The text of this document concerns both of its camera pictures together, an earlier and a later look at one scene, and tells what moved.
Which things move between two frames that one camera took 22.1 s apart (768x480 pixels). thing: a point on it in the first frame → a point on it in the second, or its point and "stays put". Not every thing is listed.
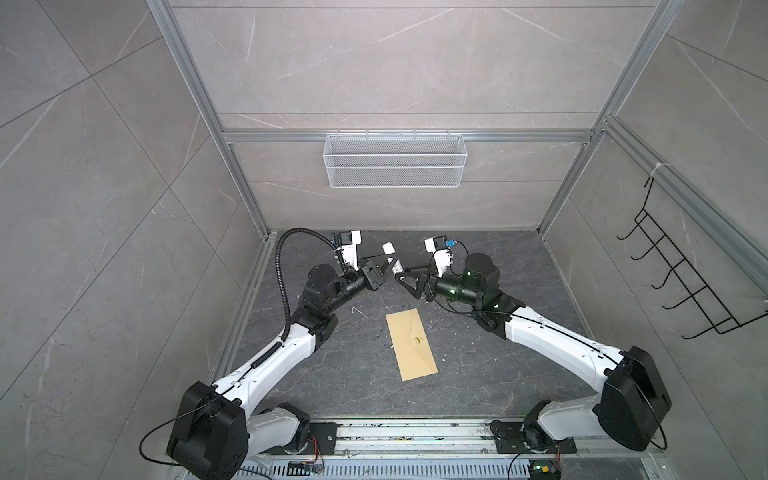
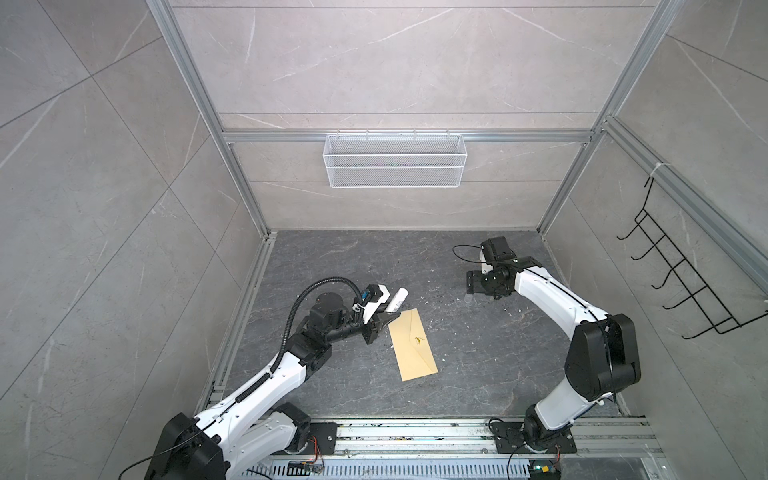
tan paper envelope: (412, 349) stays put
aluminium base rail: (476, 439) stays put
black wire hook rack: (720, 319) stays put
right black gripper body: (454, 287) → (484, 282)
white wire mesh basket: (395, 161) stays put
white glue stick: (388, 248) → (398, 299)
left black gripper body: (352, 284) → (352, 330)
